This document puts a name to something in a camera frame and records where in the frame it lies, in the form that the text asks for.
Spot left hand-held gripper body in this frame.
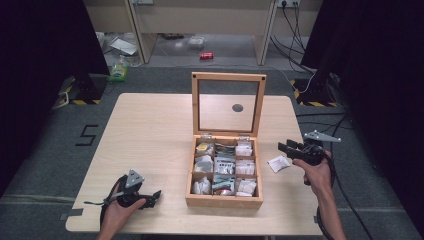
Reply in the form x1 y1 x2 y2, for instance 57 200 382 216
114 169 150 208

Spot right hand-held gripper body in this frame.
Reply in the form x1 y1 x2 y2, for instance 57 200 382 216
292 129 342 167

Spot white sachet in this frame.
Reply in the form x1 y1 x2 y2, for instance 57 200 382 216
266 155 291 174

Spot wooden box with glass lid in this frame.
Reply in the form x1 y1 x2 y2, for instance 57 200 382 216
184 71 268 211

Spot person's left hand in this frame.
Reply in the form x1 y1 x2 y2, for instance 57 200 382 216
100 184 147 233

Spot person's right hand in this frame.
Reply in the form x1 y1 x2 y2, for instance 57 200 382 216
292 150 335 198

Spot crumpled white sachets stack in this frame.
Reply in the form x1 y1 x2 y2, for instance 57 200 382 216
191 176 213 196

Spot black stand base striped tape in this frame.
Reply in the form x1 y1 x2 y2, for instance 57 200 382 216
289 75 340 108
63 73 108 106

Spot grey white sachets stack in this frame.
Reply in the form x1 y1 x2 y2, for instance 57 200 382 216
193 155 215 174

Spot grey floor tape strip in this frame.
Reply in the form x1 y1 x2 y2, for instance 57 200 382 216
59 208 85 221

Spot dark striped sachets stack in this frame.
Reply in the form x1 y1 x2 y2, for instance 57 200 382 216
214 143 236 157

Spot white printed sachets stack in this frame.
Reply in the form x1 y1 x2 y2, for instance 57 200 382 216
213 156 236 175

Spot yellow sachets stack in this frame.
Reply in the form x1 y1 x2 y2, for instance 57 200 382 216
195 142 215 156

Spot green white sachets stack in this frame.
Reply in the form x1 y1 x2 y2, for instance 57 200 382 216
212 174 236 197

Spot black curtain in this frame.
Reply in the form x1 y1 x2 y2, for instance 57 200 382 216
300 0 424 236
0 0 111 198

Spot green plastic pack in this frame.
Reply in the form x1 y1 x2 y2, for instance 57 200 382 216
106 54 130 84

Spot clear plastic container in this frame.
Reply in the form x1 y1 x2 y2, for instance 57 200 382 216
187 35 206 51

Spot white plastic sheet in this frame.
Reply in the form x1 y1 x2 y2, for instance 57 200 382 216
109 36 139 56

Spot wide beige desk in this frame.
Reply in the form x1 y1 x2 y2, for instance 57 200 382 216
126 0 279 67

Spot narrow beige desk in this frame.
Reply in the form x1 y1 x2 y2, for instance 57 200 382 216
83 0 135 34

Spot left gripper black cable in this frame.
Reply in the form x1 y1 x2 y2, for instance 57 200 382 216
83 175 122 229

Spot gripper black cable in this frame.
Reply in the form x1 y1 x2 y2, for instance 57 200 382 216
315 153 338 240
83 175 122 229

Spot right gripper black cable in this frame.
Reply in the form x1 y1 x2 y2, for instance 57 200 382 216
315 153 338 240

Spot black floor cables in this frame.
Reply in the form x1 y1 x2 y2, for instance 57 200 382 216
295 111 375 240

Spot thin white floor cable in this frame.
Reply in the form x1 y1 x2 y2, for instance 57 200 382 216
265 64 316 95

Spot black socket cables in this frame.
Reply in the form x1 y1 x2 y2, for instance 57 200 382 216
269 2 316 75

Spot thick white looped cable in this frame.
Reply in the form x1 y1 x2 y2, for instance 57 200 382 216
51 91 70 111

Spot white wall power socket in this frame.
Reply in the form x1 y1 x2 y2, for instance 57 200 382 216
277 0 301 9

